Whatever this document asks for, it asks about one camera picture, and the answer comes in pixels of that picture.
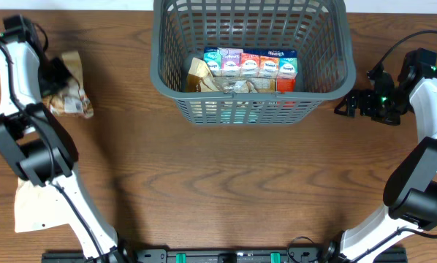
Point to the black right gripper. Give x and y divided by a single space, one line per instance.
367 96

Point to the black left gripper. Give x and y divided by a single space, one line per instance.
63 71

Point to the beige snack pouch with window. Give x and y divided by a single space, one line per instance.
72 100

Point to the teal wipes packet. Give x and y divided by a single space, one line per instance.
239 114

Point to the orange spaghetti package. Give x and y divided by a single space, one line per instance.
284 85

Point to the Kleenex tissue multipack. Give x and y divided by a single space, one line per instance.
262 63

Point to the white resealable pouch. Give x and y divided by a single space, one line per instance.
37 208

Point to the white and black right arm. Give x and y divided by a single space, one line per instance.
410 196

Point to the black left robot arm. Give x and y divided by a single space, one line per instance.
41 152

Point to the grey plastic laundry basket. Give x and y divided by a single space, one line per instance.
317 29

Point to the black mounting rail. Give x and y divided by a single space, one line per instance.
269 255

